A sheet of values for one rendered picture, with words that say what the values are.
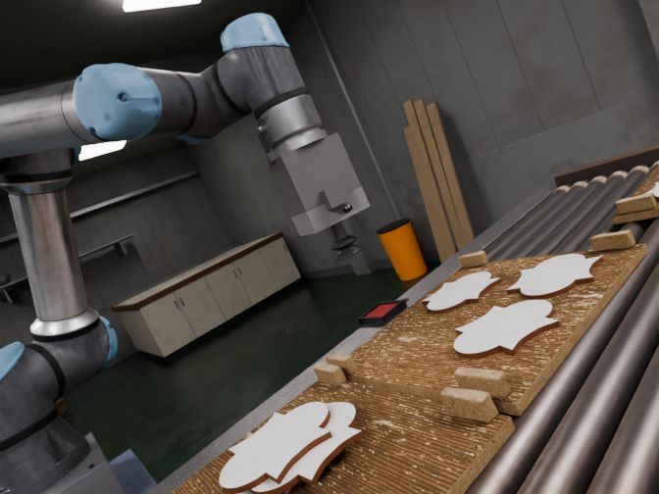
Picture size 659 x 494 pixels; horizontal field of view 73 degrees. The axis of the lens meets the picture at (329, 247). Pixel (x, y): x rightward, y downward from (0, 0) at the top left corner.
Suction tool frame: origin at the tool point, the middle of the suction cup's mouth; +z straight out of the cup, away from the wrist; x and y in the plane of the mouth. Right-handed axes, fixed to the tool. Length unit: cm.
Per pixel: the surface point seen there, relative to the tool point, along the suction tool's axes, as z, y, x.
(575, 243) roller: 21, 48, 8
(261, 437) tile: 15.1, -20.5, 0.2
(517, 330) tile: 17.6, 13.1, -9.7
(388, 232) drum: 59, 188, 331
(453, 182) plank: 34, 227, 259
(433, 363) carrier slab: 18.4, 3.7, -2.7
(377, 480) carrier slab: 18.4, -13.4, -15.0
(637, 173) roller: 20, 91, 21
